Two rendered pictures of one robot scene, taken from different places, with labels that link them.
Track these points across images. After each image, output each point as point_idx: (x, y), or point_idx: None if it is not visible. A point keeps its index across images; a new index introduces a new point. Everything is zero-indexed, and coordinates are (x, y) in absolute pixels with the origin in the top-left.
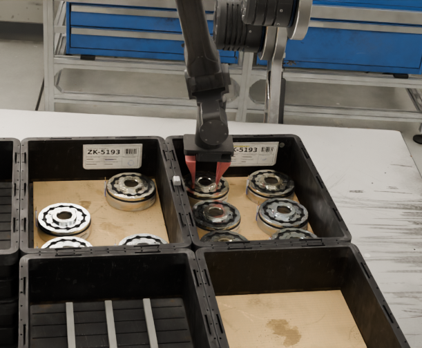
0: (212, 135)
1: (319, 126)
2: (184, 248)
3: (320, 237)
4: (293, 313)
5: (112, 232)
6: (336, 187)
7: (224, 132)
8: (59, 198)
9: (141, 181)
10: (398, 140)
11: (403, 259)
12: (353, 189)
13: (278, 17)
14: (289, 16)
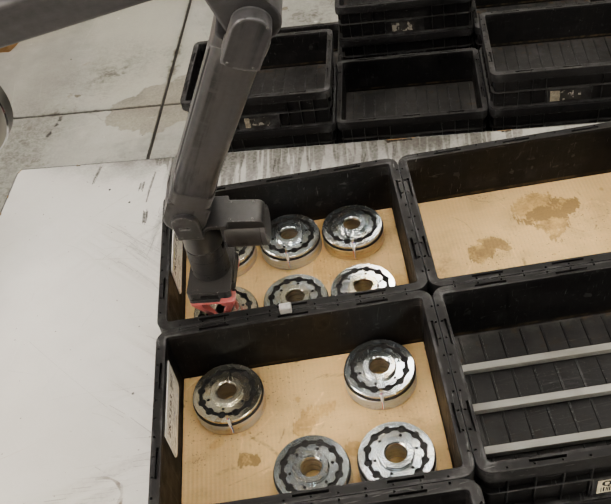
0: (268, 229)
1: None
2: (434, 296)
3: (393, 181)
4: (455, 241)
5: (315, 419)
6: (133, 234)
7: (268, 214)
8: (230, 497)
9: (217, 379)
10: (41, 172)
11: None
12: (140, 218)
13: None
14: None
